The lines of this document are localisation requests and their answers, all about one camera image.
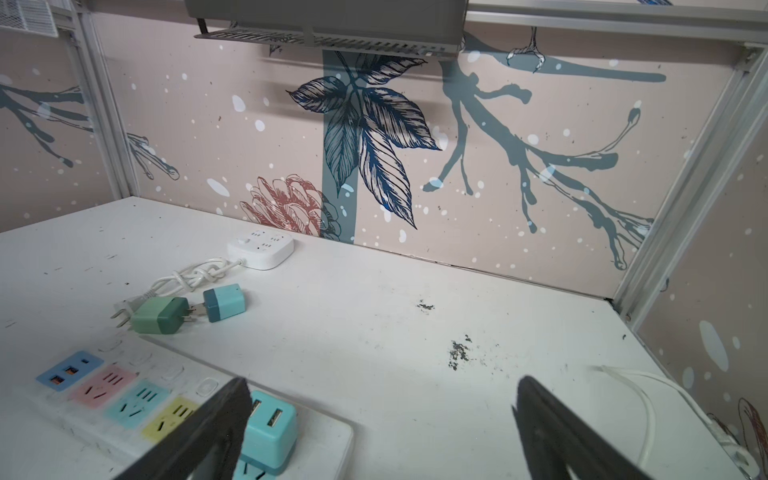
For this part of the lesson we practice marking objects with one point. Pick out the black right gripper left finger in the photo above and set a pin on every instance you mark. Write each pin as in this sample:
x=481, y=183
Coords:
x=205, y=446

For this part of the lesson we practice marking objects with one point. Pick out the black hanging wire basket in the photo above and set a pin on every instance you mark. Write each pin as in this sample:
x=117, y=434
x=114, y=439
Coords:
x=409, y=28

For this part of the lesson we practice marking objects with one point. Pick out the white mesh wall shelf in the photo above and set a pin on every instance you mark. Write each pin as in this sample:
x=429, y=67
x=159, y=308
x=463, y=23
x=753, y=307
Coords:
x=47, y=18

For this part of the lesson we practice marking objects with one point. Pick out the white long power strip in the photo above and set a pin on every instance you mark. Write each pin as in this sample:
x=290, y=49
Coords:
x=124, y=395

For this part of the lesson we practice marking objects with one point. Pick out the teal plug adapter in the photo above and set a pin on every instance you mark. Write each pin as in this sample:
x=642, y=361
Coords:
x=224, y=302
x=271, y=433

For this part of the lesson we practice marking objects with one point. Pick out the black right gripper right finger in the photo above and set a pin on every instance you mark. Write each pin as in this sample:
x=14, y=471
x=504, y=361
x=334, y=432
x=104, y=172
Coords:
x=557, y=444

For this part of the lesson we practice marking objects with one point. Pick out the dark green plug adapter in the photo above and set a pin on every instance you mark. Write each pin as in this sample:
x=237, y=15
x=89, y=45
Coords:
x=164, y=315

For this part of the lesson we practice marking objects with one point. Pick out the white square power strip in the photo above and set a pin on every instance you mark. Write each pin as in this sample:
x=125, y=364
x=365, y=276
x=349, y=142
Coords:
x=261, y=250

